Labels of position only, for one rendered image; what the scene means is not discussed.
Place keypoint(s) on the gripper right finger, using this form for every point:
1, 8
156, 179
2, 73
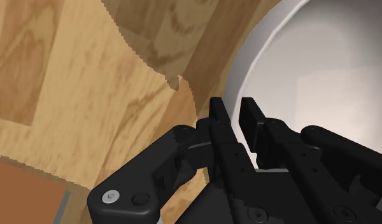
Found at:
302, 161

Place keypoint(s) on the white bowl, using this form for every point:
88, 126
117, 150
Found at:
318, 62

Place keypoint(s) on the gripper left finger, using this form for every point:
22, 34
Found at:
138, 180

